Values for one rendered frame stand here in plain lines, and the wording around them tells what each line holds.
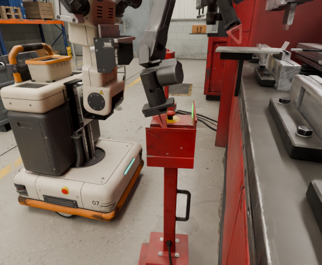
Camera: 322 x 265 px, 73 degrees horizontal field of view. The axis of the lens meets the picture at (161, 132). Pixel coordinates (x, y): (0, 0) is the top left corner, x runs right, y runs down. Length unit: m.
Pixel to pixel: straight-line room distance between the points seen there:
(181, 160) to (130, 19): 8.17
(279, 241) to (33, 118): 1.20
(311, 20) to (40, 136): 1.95
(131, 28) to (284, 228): 8.57
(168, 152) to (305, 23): 1.59
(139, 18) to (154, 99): 8.00
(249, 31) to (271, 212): 1.77
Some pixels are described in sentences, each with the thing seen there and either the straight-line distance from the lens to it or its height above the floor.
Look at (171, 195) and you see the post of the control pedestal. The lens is 0.93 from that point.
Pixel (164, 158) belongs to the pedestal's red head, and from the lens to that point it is 0.74.
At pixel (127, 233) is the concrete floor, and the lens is 1.43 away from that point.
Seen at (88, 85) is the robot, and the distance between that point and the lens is 1.25.
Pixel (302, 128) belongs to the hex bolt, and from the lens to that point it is 0.50.
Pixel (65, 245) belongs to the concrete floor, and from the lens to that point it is 1.47.
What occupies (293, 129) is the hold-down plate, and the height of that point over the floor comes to 0.90.
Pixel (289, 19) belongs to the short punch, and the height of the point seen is 1.12.
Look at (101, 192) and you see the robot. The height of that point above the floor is 0.27.
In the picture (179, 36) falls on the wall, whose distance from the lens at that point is 8.34.
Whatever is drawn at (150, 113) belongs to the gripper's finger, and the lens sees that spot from 0.69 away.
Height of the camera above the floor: 1.10
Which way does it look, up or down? 26 degrees down
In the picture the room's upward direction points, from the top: straight up
